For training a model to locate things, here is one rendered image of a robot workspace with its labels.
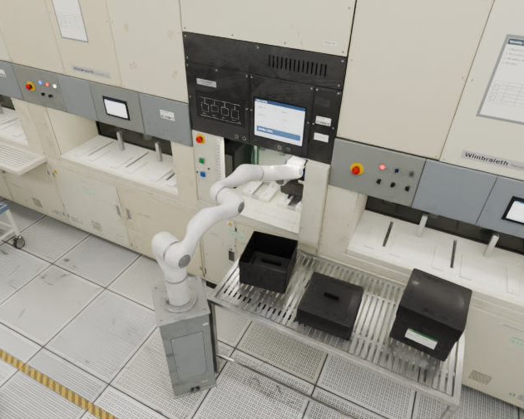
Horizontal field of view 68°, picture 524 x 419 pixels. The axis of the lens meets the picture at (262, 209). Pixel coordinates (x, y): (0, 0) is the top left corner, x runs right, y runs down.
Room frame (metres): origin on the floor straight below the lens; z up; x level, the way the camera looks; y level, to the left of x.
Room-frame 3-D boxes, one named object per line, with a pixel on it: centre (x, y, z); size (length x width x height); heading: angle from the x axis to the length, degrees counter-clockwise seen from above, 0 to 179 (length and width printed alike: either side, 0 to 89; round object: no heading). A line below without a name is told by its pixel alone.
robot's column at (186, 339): (1.39, 0.44, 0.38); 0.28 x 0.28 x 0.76; 20
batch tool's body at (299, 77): (2.35, -0.14, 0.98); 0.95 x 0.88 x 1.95; 155
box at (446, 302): (1.24, -0.85, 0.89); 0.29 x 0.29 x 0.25; 60
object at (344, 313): (1.34, -0.38, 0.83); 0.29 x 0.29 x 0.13; 67
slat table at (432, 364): (1.39, -0.43, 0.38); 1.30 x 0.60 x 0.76; 65
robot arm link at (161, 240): (1.41, 0.46, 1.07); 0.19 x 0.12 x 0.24; 46
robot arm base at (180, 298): (1.39, 0.44, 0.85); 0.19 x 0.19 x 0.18
